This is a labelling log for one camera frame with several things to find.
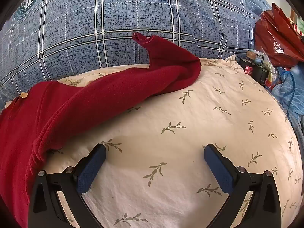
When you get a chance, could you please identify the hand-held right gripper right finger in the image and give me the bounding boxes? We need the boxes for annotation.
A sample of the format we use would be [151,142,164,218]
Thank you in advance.
[203,144,289,228]

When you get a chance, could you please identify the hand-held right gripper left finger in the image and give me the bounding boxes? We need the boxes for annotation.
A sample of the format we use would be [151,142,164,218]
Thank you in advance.
[28,143,106,228]

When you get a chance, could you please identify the red sweater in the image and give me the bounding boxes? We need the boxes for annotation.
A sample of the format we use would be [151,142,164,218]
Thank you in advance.
[0,32,202,228]

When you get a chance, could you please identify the cream leaf-print pillow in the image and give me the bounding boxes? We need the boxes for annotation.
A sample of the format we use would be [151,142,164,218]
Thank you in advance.
[5,55,303,228]

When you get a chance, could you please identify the black box device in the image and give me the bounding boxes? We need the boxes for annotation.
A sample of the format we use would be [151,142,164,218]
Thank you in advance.
[238,57,270,86]

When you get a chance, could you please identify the light blue cloth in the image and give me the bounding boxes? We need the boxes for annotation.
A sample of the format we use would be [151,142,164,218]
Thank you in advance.
[271,62,304,148]

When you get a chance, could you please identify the printed plastic packet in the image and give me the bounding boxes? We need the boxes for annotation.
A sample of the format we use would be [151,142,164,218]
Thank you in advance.
[246,49,277,76]

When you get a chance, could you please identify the red plastic bag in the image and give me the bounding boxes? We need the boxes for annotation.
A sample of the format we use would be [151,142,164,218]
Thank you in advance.
[254,3,304,67]

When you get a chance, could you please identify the blue plaid quilt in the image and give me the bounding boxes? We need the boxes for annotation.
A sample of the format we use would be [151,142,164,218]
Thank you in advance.
[0,0,272,106]

